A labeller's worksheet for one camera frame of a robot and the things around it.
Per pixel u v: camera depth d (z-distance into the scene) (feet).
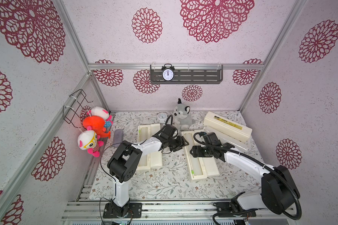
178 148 2.74
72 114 2.48
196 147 2.55
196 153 2.55
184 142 2.79
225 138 3.31
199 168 2.67
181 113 3.13
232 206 2.16
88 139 2.60
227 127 3.29
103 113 3.12
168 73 2.95
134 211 2.41
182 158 3.06
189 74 3.03
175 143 2.68
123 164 1.63
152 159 2.80
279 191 1.37
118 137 3.30
